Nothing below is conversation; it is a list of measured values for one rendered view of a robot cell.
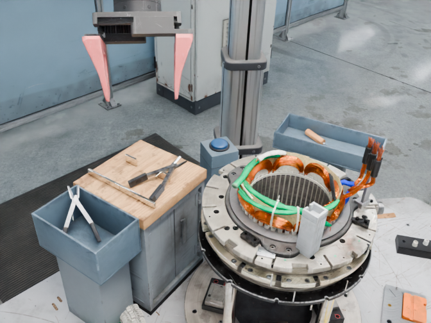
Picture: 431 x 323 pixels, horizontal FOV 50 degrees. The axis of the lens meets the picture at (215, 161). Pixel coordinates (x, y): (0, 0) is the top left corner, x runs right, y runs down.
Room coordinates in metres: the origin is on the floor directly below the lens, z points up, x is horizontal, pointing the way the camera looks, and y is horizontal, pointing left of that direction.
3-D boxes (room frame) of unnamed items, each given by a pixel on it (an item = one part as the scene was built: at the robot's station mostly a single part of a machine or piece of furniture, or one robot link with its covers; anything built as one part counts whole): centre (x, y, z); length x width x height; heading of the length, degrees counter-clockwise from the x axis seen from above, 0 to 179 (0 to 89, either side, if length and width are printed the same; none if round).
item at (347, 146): (0.95, -0.27, 0.92); 0.25 x 0.11 x 0.28; 65
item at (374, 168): (0.64, -0.26, 1.21); 0.04 x 0.04 x 0.03; 48
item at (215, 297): (0.66, -0.02, 0.83); 0.05 x 0.04 x 0.02; 166
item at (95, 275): (0.63, 0.24, 0.92); 0.17 x 0.11 x 0.28; 57
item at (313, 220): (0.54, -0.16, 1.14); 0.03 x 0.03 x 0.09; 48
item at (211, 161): (0.93, -0.01, 0.91); 0.07 x 0.07 x 0.25; 26
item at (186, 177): (0.76, 0.15, 1.05); 0.20 x 0.19 x 0.02; 147
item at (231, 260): (0.58, -0.02, 1.06); 0.09 x 0.04 x 0.01; 48
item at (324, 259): (0.66, -0.14, 1.09); 0.32 x 0.32 x 0.01
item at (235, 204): (0.66, -0.14, 1.05); 0.22 x 0.22 x 0.12
